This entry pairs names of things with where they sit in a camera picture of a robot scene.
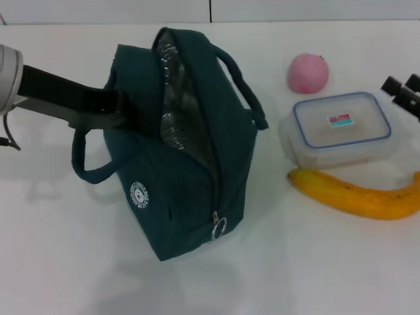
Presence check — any silver zipper pull ring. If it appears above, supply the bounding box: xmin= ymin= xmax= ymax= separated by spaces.
xmin=211 ymin=211 xmax=228 ymax=241

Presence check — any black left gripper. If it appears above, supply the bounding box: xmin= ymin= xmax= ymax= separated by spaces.
xmin=14 ymin=64 xmax=145 ymax=132

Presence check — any yellow banana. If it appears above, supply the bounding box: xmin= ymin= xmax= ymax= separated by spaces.
xmin=287 ymin=167 xmax=420 ymax=221

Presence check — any dark teal lunch bag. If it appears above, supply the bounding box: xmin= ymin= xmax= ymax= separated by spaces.
xmin=72 ymin=27 xmax=268 ymax=263

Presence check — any pink toy peach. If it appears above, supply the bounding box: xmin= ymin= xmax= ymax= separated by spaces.
xmin=287 ymin=53 xmax=330 ymax=95

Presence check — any clear blue-rimmed food container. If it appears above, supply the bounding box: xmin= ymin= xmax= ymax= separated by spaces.
xmin=278 ymin=91 xmax=400 ymax=170

